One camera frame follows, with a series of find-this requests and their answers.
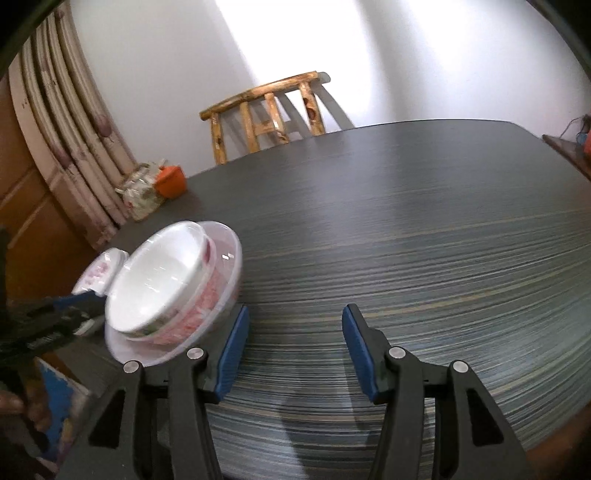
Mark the wooden cabinet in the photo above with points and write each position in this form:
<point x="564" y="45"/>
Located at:
<point x="27" y="207"/>

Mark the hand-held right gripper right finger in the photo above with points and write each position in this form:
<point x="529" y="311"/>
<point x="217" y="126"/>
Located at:
<point x="359" y="350"/>

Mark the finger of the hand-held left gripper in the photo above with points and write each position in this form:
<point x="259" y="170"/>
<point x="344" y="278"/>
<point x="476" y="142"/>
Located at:
<point x="78" y="300"/>
<point x="76" y="325"/>

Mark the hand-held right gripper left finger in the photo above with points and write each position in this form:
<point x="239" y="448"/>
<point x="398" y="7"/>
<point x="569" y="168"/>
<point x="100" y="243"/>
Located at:
<point x="233" y="350"/>

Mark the large white bowl orange print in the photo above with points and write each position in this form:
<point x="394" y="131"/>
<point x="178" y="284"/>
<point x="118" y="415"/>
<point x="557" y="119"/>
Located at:
<point x="228" y="277"/>

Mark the red plastic bag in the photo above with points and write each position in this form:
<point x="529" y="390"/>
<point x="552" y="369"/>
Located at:
<point x="586" y="141"/>

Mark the beige floral curtain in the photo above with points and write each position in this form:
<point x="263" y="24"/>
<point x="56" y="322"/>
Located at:
<point x="69" y="138"/>

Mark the person's left hand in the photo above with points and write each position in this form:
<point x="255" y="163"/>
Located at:
<point x="32" y="401"/>

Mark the floral white bowl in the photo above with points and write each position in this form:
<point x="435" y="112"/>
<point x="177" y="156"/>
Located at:
<point x="152" y="277"/>

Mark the blue box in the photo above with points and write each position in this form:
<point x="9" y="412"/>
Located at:
<point x="62" y="410"/>

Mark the wooden chair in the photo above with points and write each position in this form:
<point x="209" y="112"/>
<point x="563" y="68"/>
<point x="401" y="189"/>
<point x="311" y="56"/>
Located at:
<point x="263" y="110"/>

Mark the white plate with pink flowers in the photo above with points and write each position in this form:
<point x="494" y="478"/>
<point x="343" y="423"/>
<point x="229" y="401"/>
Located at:
<point x="101" y="272"/>

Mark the orange container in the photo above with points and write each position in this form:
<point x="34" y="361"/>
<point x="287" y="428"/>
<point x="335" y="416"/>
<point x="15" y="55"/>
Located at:
<point x="171" y="182"/>

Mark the red patterned white bowl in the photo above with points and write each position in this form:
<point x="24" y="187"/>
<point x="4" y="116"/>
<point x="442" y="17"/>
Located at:
<point x="203" y="304"/>

